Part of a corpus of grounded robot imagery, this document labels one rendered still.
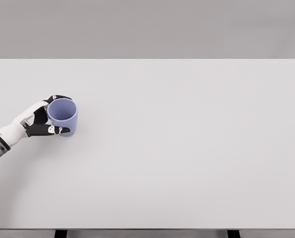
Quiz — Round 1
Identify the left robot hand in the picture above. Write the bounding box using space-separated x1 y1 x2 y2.
11 94 72 137

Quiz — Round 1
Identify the blue cup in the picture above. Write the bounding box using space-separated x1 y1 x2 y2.
47 98 78 137

